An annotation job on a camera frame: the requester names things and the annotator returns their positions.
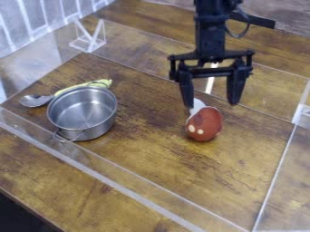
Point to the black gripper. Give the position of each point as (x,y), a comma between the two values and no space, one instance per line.
(232,65)

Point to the red plush mushroom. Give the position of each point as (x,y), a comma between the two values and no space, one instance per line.
(204,122)

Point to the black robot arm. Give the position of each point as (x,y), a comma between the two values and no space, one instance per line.
(211,15)

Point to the silver metal pot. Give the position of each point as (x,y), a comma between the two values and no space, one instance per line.
(81,113)

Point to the clear acrylic triangle stand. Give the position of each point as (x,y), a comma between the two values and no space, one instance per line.
(88,42)

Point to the clear acrylic barrier panel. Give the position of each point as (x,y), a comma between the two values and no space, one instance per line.
(144,178)

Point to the spoon with green handle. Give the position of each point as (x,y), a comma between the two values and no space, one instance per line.
(36,100)

